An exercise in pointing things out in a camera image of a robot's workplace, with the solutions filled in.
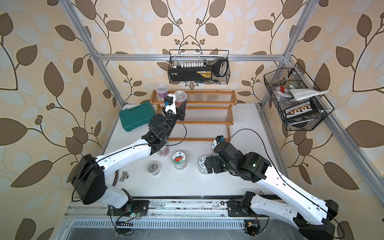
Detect black yellow tool case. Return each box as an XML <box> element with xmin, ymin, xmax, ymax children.
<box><xmin>168</xmin><ymin>66</ymin><xmax>213</xmax><ymax>83</ymax></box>

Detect small clear seed cup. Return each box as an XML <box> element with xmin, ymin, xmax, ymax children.
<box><xmin>147</xmin><ymin>161</ymin><xmax>161</xmax><ymax>176</ymax></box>

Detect metal tee pipe fitting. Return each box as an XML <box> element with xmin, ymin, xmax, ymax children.
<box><xmin>119</xmin><ymin>171</ymin><xmax>129</xmax><ymax>182</ymax></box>

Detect green lid seed jar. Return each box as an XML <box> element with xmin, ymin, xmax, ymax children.
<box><xmin>198</xmin><ymin>156</ymin><xmax>208</xmax><ymax>175</ymax></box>

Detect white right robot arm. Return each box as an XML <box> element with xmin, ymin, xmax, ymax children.
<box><xmin>205</xmin><ymin>139</ymin><xmax>339</xmax><ymax>240</ymax></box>

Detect green plastic tool case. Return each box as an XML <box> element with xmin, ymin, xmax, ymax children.
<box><xmin>119</xmin><ymin>102</ymin><xmax>156</xmax><ymax>132</ymax></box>

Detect lidded seed jar by shelf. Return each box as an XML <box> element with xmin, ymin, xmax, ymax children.
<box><xmin>211</xmin><ymin>140</ymin><xmax>218</xmax><ymax>156</ymax></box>

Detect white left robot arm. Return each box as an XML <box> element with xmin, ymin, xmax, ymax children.
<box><xmin>69</xmin><ymin>102</ymin><xmax>186</xmax><ymax>210</ymax></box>

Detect orange black pliers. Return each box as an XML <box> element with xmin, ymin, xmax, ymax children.
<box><xmin>113</xmin><ymin>170</ymin><xmax>119</xmax><ymax>186</ymax></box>

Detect wooden three-tier shelf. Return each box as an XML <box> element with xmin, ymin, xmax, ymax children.
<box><xmin>168</xmin><ymin>91</ymin><xmax>237</xmax><ymax>143</ymax></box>

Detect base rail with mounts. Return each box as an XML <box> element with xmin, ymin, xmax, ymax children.
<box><xmin>63</xmin><ymin>196</ymin><xmax>269</xmax><ymax>232</ymax></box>

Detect white paper bag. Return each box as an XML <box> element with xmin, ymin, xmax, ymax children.
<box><xmin>287</xmin><ymin>89</ymin><xmax>329</xmax><ymax>101</ymax></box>

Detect red label seed cup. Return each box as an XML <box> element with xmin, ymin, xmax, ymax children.
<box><xmin>174</xmin><ymin>91</ymin><xmax>187</xmax><ymax>108</ymax></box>

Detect aluminium frame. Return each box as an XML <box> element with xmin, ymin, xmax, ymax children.
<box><xmin>61</xmin><ymin>1</ymin><xmax>384</xmax><ymax>209</ymax></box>

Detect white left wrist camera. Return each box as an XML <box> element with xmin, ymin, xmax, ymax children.
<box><xmin>164</xmin><ymin>94</ymin><xmax>177</xmax><ymax>115</ymax></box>

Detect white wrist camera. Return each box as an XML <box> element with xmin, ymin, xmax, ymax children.
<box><xmin>214</xmin><ymin>136</ymin><xmax>226</xmax><ymax>144</ymax></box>
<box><xmin>164</xmin><ymin>94</ymin><xmax>177</xmax><ymax>115</ymax></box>

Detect flower lid seed jar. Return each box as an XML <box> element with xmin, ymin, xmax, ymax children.
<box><xmin>158</xmin><ymin>146</ymin><xmax>170</xmax><ymax>157</ymax></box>

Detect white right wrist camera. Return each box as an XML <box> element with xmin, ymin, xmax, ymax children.
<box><xmin>214</xmin><ymin>136</ymin><xmax>226</xmax><ymax>144</ymax></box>

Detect black wire basket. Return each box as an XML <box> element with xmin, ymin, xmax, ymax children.
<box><xmin>168</xmin><ymin>49</ymin><xmax>231</xmax><ymax>85</ymax></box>
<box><xmin>264</xmin><ymin>63</ymin><xmax>335</xmax><ymax>131</ymax></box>

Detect black saw handle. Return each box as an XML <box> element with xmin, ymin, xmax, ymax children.
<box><xmin>213</xmin><ymin>59</ymin><xmax>229</xmax><ymax>78</ymax></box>

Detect black wire basket back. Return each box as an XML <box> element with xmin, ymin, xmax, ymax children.
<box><xmin>168</xmin><ymin>49</ymin><xmax>231</xmax><ymax>85</ymax></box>

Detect black wire basket right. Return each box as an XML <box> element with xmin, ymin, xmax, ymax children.
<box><xmin>264</xmin><ymin>63</ymin><xmax>335</xmax><ymax>131</ymax></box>

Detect purple label seed cup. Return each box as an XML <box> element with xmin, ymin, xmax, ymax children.
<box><xmin>156</xmin><ymin>85</ymin><xmax>169</xmax><ymax>99</ymax></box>

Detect tomato lid seed jar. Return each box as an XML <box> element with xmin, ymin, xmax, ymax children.
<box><xmin>172</xmin><ymin>151</ymin><xmax>187</xmax><ymax>170</ymax></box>

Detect box of small bottles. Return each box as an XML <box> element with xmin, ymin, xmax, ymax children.
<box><xmin>283</xmin><ymin>101</ymin><xmax>319</xmax><ymax>120</ymax></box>

